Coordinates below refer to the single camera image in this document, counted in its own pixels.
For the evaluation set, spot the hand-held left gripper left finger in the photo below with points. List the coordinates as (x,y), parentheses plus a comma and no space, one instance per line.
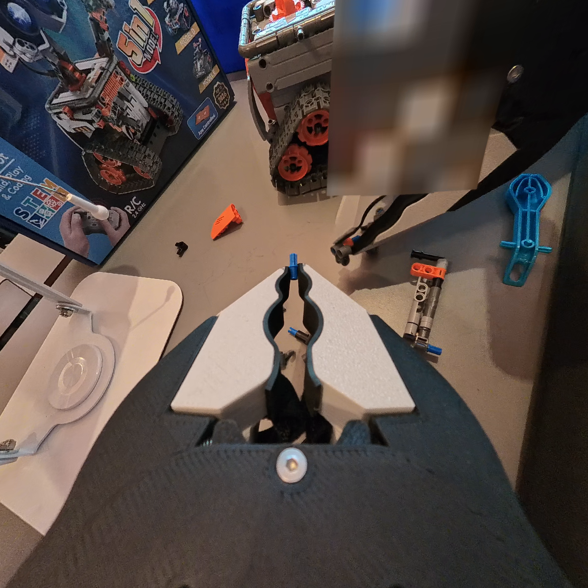
(225,363)

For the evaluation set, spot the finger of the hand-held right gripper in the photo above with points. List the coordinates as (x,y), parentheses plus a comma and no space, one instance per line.
(351,213)
(409,218)

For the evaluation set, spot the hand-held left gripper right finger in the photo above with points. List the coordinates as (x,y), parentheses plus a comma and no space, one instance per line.
(363,363)

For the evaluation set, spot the small dark grey connector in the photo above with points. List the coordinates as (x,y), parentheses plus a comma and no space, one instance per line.
(342,253)

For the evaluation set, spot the blue connector pin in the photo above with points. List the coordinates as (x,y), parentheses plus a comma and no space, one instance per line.
(292,268)

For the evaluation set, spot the black long pin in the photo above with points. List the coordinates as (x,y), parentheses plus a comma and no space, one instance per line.
(425,255)

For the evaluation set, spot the grey hook connector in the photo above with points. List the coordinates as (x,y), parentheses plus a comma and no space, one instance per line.
(287,357)

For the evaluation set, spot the black pin blue end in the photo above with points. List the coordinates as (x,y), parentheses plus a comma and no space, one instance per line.
(301,334)

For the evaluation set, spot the grey brick assembly orange beam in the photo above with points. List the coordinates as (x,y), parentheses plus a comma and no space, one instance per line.
(427,298)

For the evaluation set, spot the light blue brick separator tool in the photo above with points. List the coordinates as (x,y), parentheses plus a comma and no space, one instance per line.
(526,220)

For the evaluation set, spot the white book stand base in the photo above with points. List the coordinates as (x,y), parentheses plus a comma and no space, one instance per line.
(115,321)

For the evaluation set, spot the small black connector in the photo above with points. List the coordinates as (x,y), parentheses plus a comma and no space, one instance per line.
(181,248)

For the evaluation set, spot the orange wedge panel brick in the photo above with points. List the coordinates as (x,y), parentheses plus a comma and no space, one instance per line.
(225,223)

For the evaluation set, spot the partly built toy robot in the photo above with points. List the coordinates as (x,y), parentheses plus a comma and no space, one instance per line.
(294,92)

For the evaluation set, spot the black dimpled pad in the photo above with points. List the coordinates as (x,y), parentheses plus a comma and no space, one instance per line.
(565,367)

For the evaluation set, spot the blue storage bin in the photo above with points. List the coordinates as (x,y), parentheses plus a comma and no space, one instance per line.
(216,36)

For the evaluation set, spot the blue robot kit box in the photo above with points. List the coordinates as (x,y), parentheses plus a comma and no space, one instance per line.
(92,115)

